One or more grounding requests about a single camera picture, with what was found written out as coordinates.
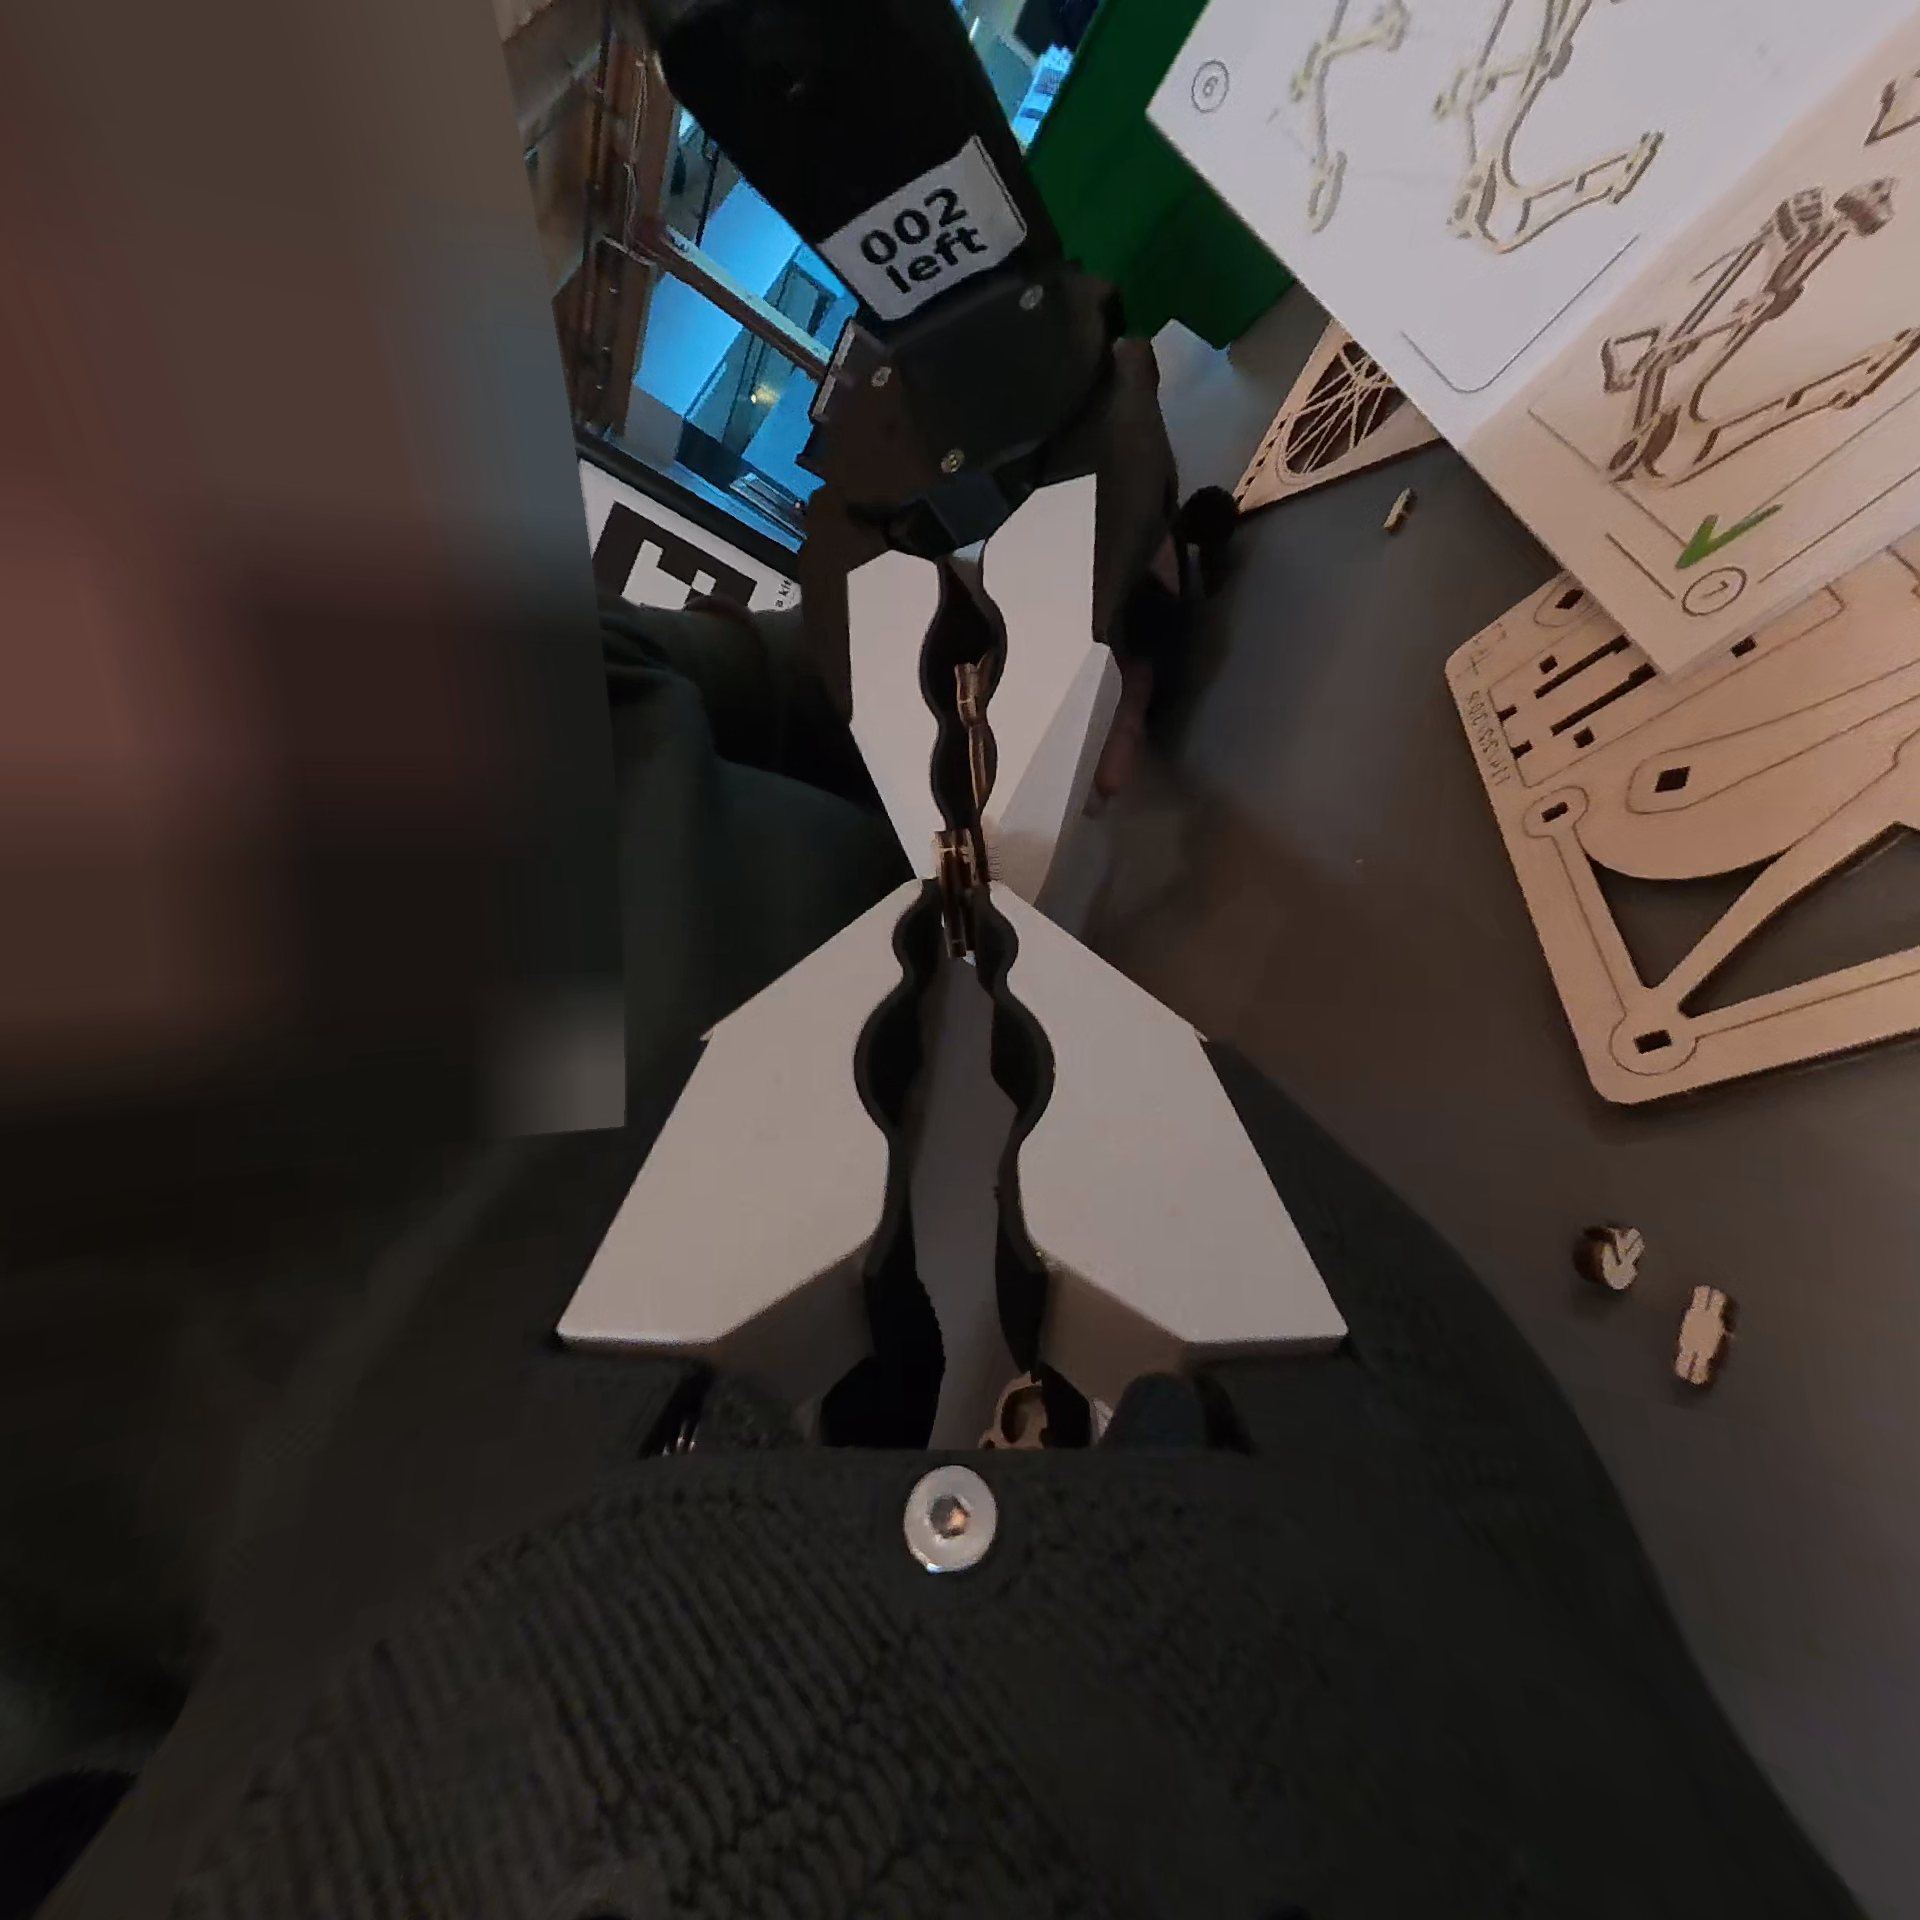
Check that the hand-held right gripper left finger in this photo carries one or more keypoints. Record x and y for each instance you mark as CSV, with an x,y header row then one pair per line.
x,y
751,1170

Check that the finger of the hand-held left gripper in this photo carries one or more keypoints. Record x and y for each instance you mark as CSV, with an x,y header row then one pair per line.
x,y
885,674
1058,660

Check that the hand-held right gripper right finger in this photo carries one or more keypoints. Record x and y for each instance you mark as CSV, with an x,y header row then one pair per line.
x,y
1154,1170

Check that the thin wooden model part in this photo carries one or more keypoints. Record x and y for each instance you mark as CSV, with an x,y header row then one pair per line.
x,y
978,773

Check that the short wooden model part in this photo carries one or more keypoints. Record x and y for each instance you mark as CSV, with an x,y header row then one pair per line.
x,y
955,871

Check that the wooden model parts sheet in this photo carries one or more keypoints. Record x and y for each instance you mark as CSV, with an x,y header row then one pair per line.
x,y
1275,465
1694,841

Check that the glass window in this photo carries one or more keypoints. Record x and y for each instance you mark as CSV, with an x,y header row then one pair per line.
x,y
705,330

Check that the black white marker board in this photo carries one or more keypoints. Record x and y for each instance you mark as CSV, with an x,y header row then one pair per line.
x,y
644,562

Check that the green box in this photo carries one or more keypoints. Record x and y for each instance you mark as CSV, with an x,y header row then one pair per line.
x,y
1154,195

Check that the small round wooden piece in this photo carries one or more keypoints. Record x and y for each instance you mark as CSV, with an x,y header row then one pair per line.
x,y
1608,1256

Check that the instruction sheet with green tick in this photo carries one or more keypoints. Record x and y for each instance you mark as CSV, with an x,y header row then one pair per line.
x,y
1801,494

